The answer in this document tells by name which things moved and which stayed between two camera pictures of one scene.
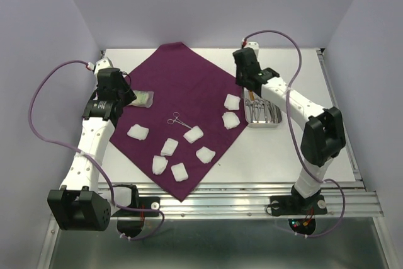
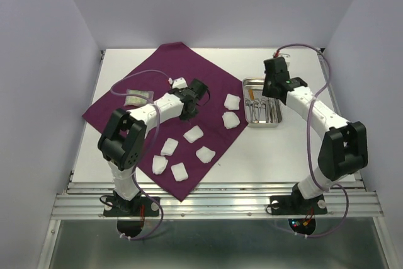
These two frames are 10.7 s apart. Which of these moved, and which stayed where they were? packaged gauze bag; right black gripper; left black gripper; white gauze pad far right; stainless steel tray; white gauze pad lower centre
Moved: right black gripper; left black gripper
Stayed: stainless steel tray; white gauze pad far right; packaged gauze bag; white gauze pad lower centre
